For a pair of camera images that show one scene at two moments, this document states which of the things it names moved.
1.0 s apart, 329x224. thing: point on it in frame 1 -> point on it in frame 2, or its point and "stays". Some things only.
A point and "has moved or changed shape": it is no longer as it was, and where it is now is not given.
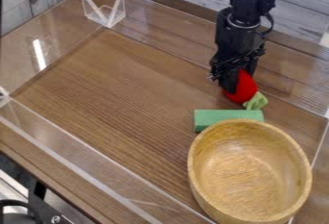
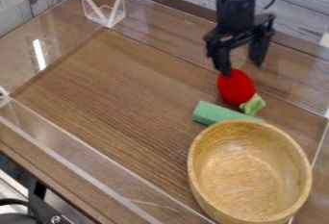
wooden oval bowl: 249,172 stays
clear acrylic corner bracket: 104,14 stays
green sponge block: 206,117 has moved or changed shape
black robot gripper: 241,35 -> 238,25
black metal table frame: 41,211 stays
